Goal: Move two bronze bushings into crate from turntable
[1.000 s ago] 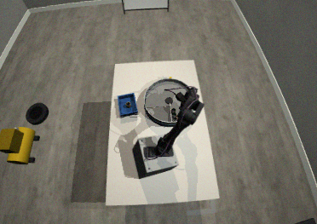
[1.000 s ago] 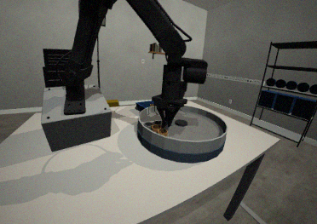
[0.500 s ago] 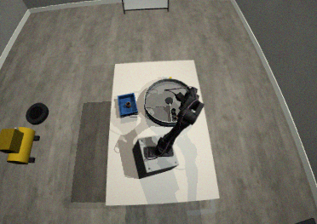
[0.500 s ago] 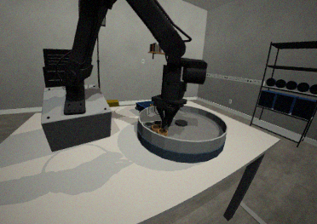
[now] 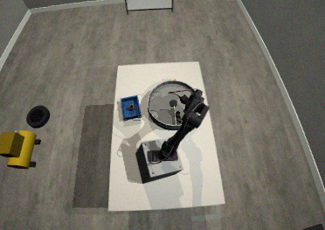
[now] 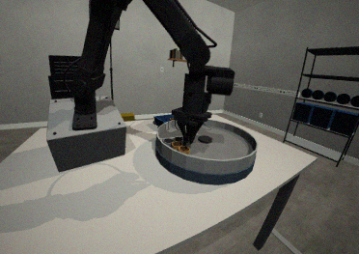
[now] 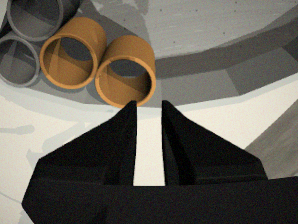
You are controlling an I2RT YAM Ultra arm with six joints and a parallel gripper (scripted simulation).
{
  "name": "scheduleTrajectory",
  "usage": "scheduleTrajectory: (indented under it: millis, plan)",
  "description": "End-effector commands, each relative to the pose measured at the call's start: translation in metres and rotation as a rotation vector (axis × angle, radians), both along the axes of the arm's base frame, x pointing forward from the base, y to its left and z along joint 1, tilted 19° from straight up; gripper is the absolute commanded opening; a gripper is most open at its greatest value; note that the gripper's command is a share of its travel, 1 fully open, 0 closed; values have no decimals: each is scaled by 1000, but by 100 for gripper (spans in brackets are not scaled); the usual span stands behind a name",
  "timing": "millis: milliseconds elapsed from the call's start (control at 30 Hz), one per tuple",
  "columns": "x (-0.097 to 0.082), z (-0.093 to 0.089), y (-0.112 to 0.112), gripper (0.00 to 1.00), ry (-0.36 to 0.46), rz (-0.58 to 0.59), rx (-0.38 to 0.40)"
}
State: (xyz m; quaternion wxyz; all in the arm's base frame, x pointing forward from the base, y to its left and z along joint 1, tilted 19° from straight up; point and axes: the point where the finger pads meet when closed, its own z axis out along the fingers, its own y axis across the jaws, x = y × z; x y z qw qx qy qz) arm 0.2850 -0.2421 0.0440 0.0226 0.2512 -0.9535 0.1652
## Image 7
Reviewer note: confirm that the bronze bushing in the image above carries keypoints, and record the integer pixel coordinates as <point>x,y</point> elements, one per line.
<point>64,71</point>
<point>119,91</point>

